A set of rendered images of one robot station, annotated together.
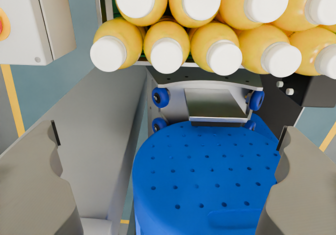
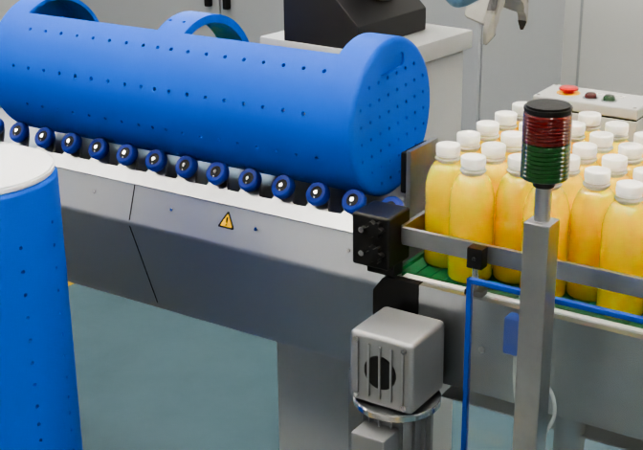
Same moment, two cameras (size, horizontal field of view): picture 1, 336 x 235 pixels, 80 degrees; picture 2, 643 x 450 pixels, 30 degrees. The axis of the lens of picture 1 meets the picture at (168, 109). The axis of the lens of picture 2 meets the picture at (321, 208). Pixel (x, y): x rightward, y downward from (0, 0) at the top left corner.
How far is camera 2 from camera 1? 2.05 m
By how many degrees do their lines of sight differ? 58
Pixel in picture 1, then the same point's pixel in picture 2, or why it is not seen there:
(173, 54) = (506, 114)
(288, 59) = (470, 134)
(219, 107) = (422, 166)
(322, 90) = (384, 208)
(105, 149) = not seen: hidden behind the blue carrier
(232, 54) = (490, 124)
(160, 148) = (419, 123)
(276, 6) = (509, 134)
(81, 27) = not seen: outside the picture
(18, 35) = (555, 95)
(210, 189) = (400, 84)
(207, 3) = not seen: hidden behind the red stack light
